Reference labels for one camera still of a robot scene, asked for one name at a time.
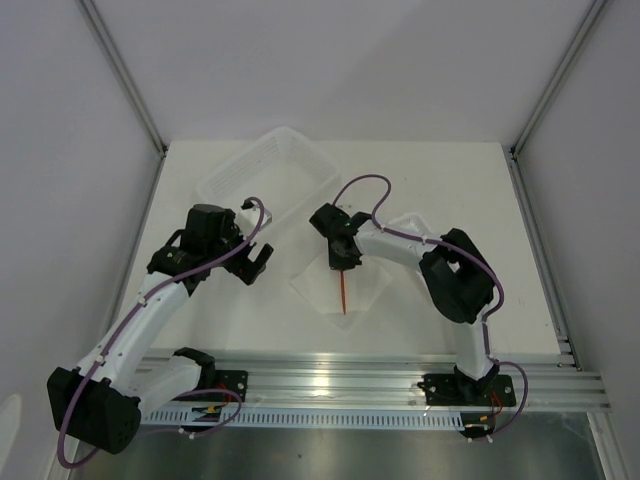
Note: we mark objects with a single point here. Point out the white paper napkin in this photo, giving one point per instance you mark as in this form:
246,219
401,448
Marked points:
319,286

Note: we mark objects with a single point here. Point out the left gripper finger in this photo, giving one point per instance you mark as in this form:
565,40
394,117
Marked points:
260,262
240,266

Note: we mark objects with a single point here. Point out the small white utensil tray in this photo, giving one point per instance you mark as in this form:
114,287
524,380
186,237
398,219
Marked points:
413,224

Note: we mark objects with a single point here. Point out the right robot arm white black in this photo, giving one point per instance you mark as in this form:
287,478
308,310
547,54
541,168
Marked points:
460,283

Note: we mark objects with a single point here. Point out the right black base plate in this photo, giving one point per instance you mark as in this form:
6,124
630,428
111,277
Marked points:
442,389

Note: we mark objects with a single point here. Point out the aluminium mounting rail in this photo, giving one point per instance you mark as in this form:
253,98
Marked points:
389,382

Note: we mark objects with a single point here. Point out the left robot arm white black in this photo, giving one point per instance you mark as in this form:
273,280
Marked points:
101,401

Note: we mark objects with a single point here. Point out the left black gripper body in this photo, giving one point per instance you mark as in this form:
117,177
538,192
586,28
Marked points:
231,241

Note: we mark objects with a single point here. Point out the left aluminium frame post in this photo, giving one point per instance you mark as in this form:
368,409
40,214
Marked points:
115,61

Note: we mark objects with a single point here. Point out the aluminium frame post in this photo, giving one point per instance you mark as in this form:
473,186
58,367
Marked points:
570,56
115,61

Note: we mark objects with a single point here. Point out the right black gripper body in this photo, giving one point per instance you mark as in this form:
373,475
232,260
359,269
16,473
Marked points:
338,261

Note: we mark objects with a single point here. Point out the orange plastic spoon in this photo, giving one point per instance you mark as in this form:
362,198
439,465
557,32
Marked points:
343,292

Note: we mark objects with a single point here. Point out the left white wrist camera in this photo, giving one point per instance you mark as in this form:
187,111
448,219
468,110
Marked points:
250,217

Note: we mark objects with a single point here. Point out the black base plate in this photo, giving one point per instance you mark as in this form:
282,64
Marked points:
233,380
442,389

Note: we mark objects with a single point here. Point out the large white plastic basket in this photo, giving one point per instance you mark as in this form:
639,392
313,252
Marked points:
283,168

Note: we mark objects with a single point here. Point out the right aluminium frame post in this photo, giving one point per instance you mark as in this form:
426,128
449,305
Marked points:
570,56

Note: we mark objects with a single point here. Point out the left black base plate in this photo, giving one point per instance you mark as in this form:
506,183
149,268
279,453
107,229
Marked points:
233,380

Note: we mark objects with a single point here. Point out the white slotted cable duct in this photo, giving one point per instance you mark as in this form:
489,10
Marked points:
200,417

